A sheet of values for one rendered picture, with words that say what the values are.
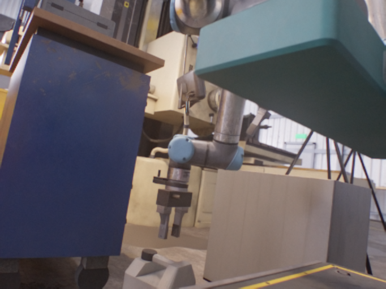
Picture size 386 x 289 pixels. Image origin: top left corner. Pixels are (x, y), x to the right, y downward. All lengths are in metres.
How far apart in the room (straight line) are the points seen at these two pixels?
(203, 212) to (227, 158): 2.22
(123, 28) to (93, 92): 2.24
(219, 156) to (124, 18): 2.67
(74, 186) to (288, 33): 0.92
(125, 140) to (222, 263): 0.65
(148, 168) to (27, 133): 1.71
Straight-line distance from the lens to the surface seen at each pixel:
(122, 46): 1.11
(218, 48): 0.31
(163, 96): 2.77
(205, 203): 3.01
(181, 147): 0.80
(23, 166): 1.03
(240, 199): 1.23
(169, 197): 0.89
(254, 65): 0.28
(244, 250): 1.22
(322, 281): 0.73
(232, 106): 0.79
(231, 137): 0.80
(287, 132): 11.11
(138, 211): 2.64
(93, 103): 1.08
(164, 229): 0.93
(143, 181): 2.61
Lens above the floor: 0.51
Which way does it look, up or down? 8 degrees up
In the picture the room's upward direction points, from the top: 9 degrees clockwise
